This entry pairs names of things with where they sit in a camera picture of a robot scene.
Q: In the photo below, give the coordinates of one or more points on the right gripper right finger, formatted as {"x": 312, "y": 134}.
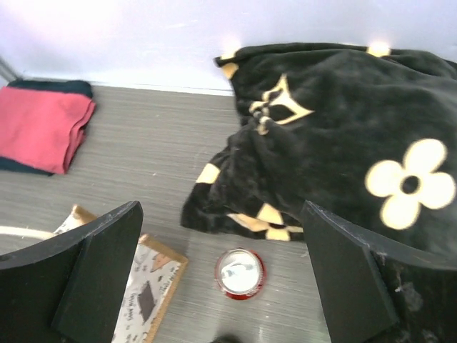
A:
{"x": 374, "y": 289}

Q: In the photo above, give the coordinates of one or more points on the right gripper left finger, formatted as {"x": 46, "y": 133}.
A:
{"x": 69, "y": 288}

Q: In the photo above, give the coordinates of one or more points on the red cola can rear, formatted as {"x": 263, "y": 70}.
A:
{"x": 240, "y": 273}

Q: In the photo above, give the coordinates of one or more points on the black floral fleece blanket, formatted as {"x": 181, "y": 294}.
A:
{"x": 368, "y": 134}

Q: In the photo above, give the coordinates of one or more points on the folded dark teal cloth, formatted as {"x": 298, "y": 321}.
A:
{"x": 68, "y": 87}

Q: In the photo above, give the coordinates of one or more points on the folded red cloth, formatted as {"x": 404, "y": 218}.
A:
{"x": 43, "y": 129}

